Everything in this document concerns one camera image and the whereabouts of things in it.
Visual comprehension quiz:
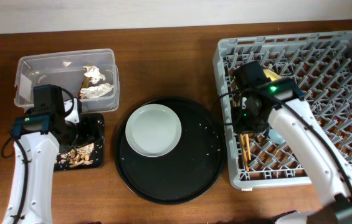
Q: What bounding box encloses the white napkin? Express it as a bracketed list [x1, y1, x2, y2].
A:
[83, 65, 106, 85]
[78, 83, 114, 99]

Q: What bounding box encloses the clear plastic waste bin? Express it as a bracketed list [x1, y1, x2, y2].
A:
[14, 49, 120, 113]

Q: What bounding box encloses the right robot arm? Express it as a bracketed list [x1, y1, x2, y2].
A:
[237, 78, 352, 224]

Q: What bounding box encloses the gold foil wrapper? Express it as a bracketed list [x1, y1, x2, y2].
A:
[78, 65, 92, 99]

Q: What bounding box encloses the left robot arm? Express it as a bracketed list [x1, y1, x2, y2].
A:
[2, 113, 103, 223]

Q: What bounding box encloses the black rectangular tray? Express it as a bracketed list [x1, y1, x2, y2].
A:
[52, 112, 105, 172]

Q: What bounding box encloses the grey dishwasher rack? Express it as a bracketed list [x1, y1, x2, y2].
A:
[212, 31, 352, 190]

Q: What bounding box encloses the round black serving tray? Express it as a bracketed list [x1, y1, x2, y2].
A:
[114, 97, 226, 205]

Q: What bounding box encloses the wooden chopstick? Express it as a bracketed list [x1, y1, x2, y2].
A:
[239, 134, 249, 171]
[245, 134, 252, 160]

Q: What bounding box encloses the blue cup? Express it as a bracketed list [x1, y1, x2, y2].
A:
[269, 129, 285, 144]

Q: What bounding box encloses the yellow bowl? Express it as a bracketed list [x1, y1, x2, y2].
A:
[263, 69, 281, 82]

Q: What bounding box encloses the grey round plate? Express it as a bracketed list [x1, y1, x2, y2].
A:
[125, 103, 182, 157]

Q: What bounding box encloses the food scraps pile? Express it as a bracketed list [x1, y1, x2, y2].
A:
[55, 119, 102, 169]

